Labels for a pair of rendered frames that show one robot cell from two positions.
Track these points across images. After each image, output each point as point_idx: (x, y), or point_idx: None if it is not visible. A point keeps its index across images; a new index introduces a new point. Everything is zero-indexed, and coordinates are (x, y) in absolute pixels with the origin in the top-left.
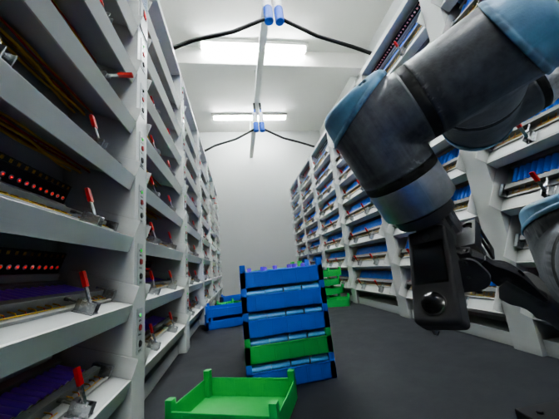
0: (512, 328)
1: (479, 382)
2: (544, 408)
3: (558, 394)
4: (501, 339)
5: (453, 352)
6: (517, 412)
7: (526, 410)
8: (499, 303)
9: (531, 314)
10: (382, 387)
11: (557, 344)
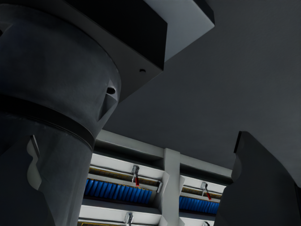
0: (178, 164)
1: (202, 125)
2: (140, 79)
3: (160, 124)
4: (186, 158)
5: (217, 146)
6: (161, 67)
7: (153, 71)
8: (180, 183)
9: (164, 173)
10: (289, 103)
11: (157, 155)
